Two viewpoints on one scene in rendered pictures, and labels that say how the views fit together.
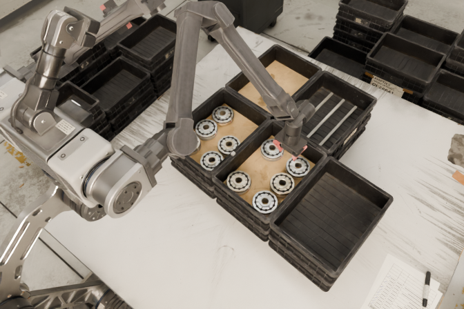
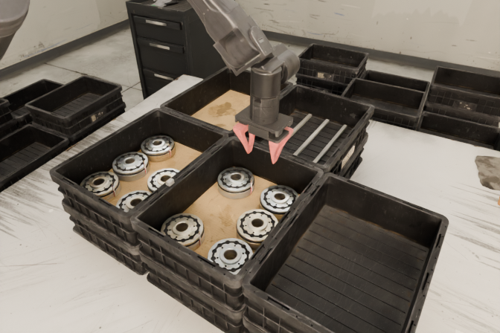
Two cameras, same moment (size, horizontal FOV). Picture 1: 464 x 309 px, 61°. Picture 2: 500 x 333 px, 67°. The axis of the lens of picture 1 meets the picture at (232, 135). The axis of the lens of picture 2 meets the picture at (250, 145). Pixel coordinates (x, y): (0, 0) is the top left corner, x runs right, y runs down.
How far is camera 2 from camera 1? 0.76 m
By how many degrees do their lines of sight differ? 20
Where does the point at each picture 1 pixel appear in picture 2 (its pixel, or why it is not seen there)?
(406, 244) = (478, 310)
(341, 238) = (377, 305)
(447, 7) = not seen: hidden behind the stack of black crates
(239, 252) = not seen: outside the picture
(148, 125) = (45, 183)
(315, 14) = not seen: hidden behind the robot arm
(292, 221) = (283, 285)
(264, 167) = (226, 207)
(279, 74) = (237, 102)
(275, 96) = (226, 11)
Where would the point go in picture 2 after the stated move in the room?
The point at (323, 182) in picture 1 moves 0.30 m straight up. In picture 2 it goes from (324, 219) to (340, 120)
